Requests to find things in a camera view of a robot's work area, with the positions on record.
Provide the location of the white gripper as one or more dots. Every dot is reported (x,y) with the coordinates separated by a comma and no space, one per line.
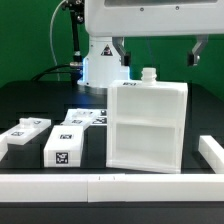
(129,18)

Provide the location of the white cabinet body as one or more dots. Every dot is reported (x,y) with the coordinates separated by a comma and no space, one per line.
(145,124)

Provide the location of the white door panel with knob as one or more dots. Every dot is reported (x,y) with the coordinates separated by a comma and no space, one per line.
(26,130)

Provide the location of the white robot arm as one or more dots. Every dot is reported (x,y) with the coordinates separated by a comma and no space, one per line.
(102,64)

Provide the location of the white tag base sheet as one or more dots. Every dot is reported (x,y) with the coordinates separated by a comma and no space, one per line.
(79,111)

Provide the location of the white flat panel with tag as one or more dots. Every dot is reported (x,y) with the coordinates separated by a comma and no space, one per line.
(79,120)

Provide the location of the white right fence bar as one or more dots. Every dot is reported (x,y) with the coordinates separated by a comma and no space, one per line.
(212,152)

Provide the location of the white fence bar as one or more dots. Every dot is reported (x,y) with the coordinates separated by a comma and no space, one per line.
(111,187)
(212,152)
(3,146)

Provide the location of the white block with two tags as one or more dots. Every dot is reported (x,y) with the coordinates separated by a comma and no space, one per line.
(64,146)

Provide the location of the white front fence bar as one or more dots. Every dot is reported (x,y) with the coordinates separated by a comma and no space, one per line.
(111,187)

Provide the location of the white left fence bar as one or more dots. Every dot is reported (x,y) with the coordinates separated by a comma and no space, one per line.
(3,146)

